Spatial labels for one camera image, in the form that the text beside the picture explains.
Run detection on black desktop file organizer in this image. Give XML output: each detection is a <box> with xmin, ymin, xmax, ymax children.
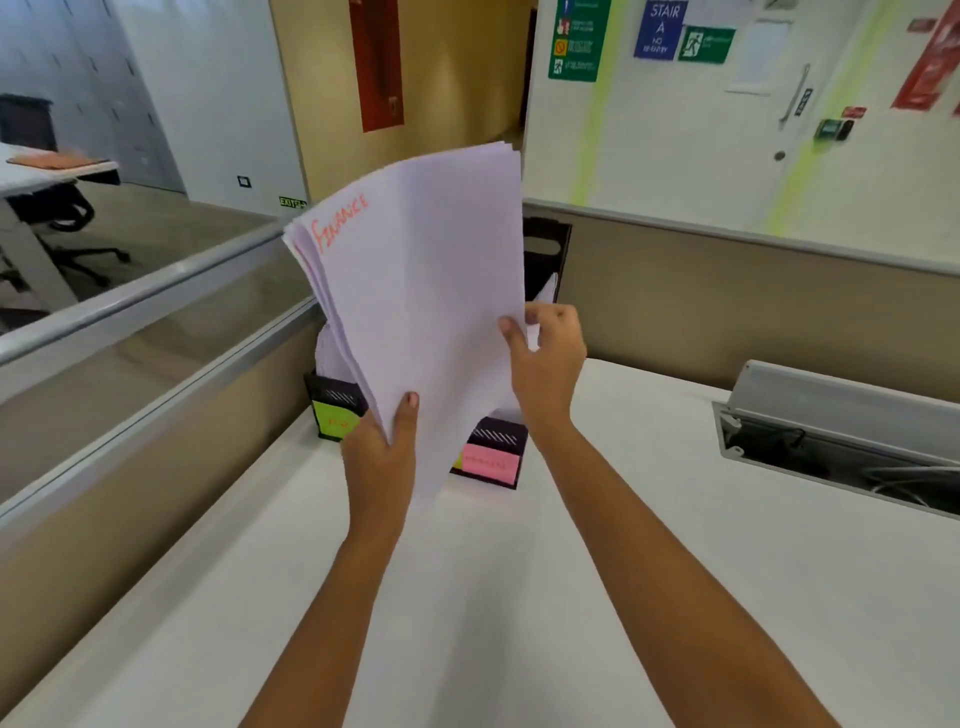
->
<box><xmin>303</xmin><ymin>216</ymin><xmax>573</xmax><ymax>492</ymax></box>

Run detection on glass desk partition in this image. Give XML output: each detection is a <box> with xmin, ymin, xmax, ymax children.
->
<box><xmin>0</xmin><ymin>217</ymin><xmax>320</xmax><ymax>519</ymax></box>

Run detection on beige desk partition panel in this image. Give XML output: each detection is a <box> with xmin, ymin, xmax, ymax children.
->
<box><xmin>522</xmin><ymin>198</ymin><xmax>960</xmax><ymax>406</ymax></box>

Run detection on person's left forearm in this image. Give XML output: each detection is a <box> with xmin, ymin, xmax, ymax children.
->
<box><xmin>238</xmin><ymin>517</ymin><xmax>410</xmax><ymax>728</ymax></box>

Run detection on grey locker cabinets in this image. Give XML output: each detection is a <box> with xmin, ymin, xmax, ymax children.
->
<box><xmin>0</xmin><ymin>0</ymin><xmax>185</xmax><ymax>192</ymax></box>

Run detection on orange folder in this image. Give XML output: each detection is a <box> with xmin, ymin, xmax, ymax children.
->
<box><xmin>6</xmin><ymin>151</ymin><xmax>97</xmax><ymax>171</ymax></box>

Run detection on white office desk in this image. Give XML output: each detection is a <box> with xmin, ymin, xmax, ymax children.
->
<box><xmin>0</xmin><ymin>142</ymin><xmax>121</xmax><ymax>312</ymax></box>

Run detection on white papers in organizer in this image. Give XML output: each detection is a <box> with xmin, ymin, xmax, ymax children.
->
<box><xmin>315</xmin><ymin>324</ymin><xmax>354</xmax><ymax>385</ymax></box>

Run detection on silver door handle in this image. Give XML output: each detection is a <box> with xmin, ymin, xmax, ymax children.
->
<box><xmin>778</xmin><ymin>63</ymin><xmax>812</xmax><ymax>127</ymax></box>

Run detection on stack of white paper sheets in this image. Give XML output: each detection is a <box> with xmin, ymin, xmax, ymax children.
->
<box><xmin>282</xmin><ymin>141</ymin><xmax>540</xmax><ymax>511</ymax></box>

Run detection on person's right forearm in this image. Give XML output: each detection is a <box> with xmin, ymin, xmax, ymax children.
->
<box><xmin>525</xmin><ymin>416</ymin><xmax>845</xmax><ymax>728</ymax></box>

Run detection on pink sticky note label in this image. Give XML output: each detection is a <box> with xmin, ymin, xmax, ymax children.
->
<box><xmin>460</xmin><ymin>444</ymin><xmax>519</xmax><ymax>486</ymax></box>

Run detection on white door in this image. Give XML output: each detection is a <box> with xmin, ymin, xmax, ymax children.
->
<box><xmin>573</xmin><ymin>0</ymin><xmax>894</xmax><ymax>234</ymax></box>

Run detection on person's right hand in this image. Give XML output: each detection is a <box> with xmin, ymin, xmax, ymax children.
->
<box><xmin>498</xmin><ymin>301</ymin><xmax>588</xmax><ymax>445</ymax></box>

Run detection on black office chair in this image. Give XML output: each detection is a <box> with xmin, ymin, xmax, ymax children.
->
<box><xmin>0</xmin><ymin>94</ymin><xmax>132</xmax><ymax>288</ymax></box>

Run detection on grey desk cable tray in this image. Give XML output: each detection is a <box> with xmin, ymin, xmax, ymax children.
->
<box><xmin>712</xmin><ymin>360</ymin><xmax>960</xmax><ymax>520</ymax></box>

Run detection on person's left hand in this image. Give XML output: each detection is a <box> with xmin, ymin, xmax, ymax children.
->
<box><xmin>340</xmin><ymin>391</ymin><xmax>420</xmax><ymax>543</ymax></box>

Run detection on green sticky note label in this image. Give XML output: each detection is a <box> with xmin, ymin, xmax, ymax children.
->
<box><xmin>312</xmin><ymin>400</ymin><xmax>363</xmax><ymax>442</ymax></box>

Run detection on blue stair sign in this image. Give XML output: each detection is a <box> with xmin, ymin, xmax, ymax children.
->
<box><xmin>633</xmin><ymin>0</ymin><xmax>690</xmax><ymax>61</ymax></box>

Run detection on red fire poster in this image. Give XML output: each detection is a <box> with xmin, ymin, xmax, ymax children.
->
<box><xmin>891</xmin><ymin>0</ymin><xmax>960</xmax><ymax>114</ymax></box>

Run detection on green safety sign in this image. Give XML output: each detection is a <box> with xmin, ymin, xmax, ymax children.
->
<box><xmin>548</xmin><ymin>0</ymin><xmax>612</xmax><ymax>84</ymax></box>

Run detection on red wall panel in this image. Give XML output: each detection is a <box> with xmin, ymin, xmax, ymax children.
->
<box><xmin>348</xmin><ymin>0</ymin><xmax>406</xmax><ymax>134</ymax></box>

